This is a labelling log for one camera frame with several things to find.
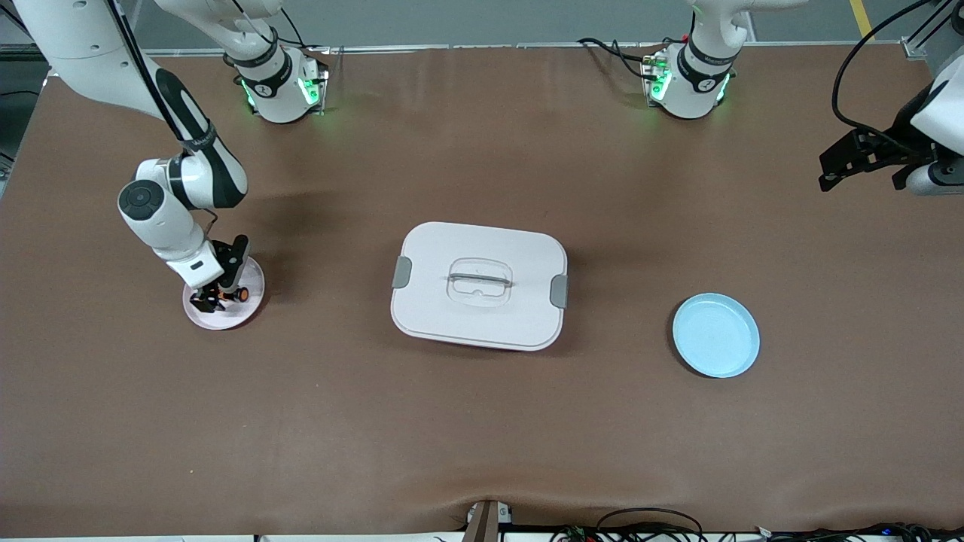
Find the yellow floor tape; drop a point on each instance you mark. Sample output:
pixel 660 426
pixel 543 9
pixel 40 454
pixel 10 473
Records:
pixel 862 19

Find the pale pink round plate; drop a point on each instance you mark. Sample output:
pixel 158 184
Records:
pixel 226 321

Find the grey box latch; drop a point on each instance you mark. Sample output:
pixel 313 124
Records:
pixel 401 272
pixel 559 292

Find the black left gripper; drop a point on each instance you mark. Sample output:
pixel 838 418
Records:
pixel 894 151

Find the orange and black switch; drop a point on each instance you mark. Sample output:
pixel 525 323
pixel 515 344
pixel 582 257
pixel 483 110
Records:
pixel 242 293

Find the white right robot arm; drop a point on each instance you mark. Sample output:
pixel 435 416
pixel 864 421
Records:
pixel 75 38

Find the light blue round plate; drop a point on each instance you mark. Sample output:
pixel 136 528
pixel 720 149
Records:
pixel 715 339

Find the table edge clamp bracket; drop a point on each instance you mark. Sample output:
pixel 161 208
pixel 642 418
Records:
pixel 482 523

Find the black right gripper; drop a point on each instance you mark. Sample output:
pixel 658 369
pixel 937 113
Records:
pixel 212 289

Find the white lidded storage box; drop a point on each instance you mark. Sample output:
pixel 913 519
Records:
pixel 482 324

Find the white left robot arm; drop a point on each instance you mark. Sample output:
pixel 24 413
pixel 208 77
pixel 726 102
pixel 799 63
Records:
pixel 700 86

